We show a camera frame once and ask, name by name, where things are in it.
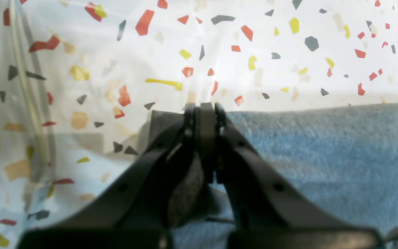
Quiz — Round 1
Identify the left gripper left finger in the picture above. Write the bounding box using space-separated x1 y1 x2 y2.
18 103 216 249

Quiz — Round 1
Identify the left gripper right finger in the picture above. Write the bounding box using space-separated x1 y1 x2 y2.
215 104 384 249

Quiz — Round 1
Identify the terrazzo pattern tablecloth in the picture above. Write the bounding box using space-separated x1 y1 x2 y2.
0 0 398 249

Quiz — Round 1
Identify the grey t-shirt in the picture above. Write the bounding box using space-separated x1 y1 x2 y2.
149 102 398 249

